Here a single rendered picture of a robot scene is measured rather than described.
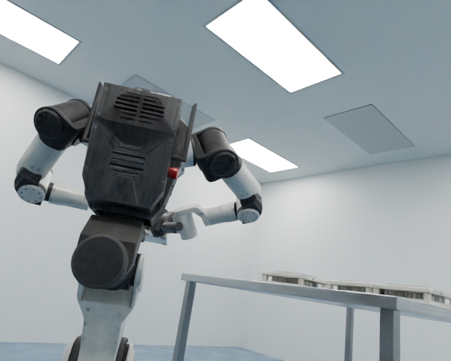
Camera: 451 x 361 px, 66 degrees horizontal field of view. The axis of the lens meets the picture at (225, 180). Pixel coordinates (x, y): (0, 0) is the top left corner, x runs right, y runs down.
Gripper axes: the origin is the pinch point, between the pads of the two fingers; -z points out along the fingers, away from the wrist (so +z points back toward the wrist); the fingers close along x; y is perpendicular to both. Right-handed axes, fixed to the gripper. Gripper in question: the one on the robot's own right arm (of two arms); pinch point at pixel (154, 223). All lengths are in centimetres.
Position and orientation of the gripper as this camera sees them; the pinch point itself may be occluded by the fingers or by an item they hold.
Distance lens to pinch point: 155.0
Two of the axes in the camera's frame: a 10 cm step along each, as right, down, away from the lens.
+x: -1.5, 9.5, -2.6
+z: 6.5, -1.0, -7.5
